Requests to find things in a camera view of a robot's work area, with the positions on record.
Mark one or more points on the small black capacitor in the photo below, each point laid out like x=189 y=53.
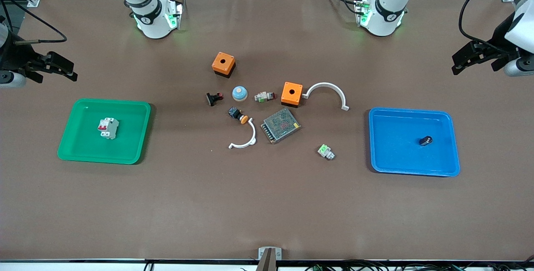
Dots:
x=426 y=140

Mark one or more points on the blue plastic tray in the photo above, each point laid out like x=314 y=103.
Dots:
x=396 y=150

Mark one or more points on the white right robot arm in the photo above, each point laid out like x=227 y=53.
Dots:
x=154 y=22

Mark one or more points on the orange button box black base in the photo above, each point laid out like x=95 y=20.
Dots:
x=285 y=97
x=217 y=65

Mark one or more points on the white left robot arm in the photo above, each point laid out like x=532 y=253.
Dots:
x=381 y=20

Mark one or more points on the green white switch module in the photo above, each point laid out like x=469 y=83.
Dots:
x=324 y=150

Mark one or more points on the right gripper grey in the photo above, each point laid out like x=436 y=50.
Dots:
x=16 y=56

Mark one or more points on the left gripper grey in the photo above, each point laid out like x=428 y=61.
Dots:
x=497 y=37

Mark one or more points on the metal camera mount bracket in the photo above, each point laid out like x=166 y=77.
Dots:
x=263 y=254

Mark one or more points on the black rectangular push button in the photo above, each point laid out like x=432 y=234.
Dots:
x=211 y=100

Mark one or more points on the orange mushroom push button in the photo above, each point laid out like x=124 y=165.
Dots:
x=235 y=113

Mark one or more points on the small white curved bracket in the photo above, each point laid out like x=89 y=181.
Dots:
x=253 y=133

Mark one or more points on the white red green selector switch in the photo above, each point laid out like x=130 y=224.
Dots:
x=263 y=96

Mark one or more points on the brown table mat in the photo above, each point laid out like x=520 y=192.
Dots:
x=267 y=200

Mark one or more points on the blue dome button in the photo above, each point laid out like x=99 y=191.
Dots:
x=240 y=95

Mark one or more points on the large white curved bracket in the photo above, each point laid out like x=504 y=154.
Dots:
x=329 y=84

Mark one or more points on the metal mesh power supply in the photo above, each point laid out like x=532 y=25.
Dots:
x=281 y=125

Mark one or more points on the white red circuit breaker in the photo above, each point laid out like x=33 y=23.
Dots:
x=109 y=129

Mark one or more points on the green plastic tray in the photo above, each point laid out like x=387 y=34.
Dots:
x=83 y=145

